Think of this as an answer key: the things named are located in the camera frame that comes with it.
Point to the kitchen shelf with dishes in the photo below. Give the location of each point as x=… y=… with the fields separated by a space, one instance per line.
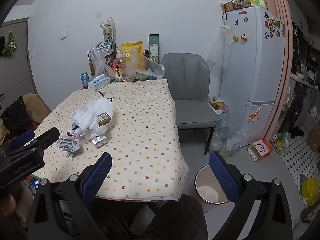
x=306 y=70

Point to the white tissue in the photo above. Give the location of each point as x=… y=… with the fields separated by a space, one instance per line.
x=85 y=122

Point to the light green box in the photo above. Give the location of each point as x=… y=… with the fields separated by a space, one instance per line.
x=257 y=2

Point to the white bag yellow contents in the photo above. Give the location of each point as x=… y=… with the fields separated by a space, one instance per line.
x=218 y=105

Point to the tall green box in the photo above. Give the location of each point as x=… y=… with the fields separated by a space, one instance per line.
x=153 y=47

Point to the blue tissue pack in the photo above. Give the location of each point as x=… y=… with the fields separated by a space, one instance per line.
x=97 y=83

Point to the person's dark trouser leg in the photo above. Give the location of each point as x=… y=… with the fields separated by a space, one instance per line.
x=175 y=220

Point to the black cloth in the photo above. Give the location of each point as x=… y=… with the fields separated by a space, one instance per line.
x=15 y=117

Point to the brown cardboard box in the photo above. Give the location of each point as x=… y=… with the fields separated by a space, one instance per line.
x=314 y=141

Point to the clear bag of bottles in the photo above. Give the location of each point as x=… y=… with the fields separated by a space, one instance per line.
x=227 y=142

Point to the white refrigerator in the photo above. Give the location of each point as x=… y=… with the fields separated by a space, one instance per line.
x=252 y=80

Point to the black dotted white mat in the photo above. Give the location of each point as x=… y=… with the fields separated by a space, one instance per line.
x=300 y=160

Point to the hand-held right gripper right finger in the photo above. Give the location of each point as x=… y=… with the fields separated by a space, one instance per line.
x=223 y=175

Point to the clear crumpled plastic bag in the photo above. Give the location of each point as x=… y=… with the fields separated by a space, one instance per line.
x=100 y=65

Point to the white waste bin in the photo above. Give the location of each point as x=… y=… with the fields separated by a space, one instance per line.
x=207 y=192

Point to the silver blister pack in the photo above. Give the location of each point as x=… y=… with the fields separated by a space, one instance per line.
x=99 y=140

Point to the grey upholstered chair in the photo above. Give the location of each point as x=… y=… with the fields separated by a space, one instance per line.
x=185 y=80

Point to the cluster of fridge magnets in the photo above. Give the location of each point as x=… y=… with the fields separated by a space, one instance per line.
x=275 y=26

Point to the wicker basket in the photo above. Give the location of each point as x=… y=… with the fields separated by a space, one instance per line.
x=227 y=7

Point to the blue drink can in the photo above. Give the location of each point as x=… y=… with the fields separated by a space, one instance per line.
x=84 y=80

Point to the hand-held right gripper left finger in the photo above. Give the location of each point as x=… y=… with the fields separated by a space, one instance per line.
x=98 y=175

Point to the clear plastic bag yellow contents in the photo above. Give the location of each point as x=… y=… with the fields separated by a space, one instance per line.
x=142 y=65

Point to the black hanging hat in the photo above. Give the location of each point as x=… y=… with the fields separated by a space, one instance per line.
x=2 y=43

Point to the grey door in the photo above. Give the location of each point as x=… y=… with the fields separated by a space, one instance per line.
x=20 y=75

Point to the printed wrapper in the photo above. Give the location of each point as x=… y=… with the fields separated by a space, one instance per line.
x=68 y=145

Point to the colourful printed bag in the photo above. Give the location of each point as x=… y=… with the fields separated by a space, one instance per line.
x=281 y=141

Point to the translucent hanging plastic bag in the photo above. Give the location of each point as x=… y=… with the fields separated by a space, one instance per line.
x=221 y=50

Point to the floral tablecloth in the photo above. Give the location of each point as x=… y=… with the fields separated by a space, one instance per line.
x=140 y=130

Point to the orange round fridge magnet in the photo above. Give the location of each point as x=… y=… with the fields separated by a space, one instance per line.
x=235 y=37

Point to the small labelled cardboard box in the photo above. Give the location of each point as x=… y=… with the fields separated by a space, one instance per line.
x=105 y=117

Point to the yellow snack bag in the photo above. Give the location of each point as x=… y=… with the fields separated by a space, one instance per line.
x=128 y=48

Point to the white light switch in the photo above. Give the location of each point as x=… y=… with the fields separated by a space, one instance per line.
x=64 y=34

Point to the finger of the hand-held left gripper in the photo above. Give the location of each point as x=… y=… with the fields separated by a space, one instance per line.
x=23 y=137
x=47 y=135

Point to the person's left hand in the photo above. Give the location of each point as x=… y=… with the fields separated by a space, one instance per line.
x=8 y=202

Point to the pink labelled plastic jar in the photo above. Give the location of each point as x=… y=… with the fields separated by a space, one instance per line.
x=119 y=70

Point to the orange white cardboard box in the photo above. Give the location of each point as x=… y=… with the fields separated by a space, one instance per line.
x=260 y=150

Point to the yellow giraffe fridge magnet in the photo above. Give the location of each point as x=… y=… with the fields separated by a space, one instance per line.
x=255 y=115

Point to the black fridge hook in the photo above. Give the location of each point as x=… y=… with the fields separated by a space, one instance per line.
x=224 y=16

